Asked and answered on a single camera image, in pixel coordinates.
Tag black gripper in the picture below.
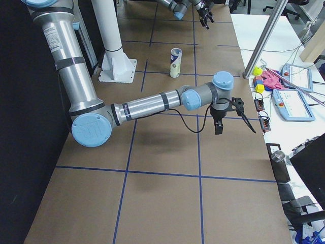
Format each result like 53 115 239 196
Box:
210 106 227 134
196 2 214 29

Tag spare tennis ball left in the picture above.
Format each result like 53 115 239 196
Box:
252 66 263 76

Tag yellow cube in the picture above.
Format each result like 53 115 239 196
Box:
254 84 265 93

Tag blue cube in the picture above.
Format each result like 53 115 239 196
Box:
253 79 264 86

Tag small metal cup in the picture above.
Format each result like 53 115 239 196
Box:
271 150 285 163

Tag pink cloth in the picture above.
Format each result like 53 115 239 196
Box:
261 70 286 90

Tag near teach pendant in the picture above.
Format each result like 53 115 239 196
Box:
272 89 315 122

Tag teach pendant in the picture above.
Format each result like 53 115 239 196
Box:
272 89 315 122
281 63 313 92

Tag far teach pendant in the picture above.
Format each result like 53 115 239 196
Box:
281 63 313 92

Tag black computer monitor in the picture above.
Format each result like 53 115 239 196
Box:
290 135 324 208

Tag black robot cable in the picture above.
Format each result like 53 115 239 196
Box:
167 98 257 135

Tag aluminium frame post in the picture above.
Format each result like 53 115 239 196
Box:
243 0 288 79

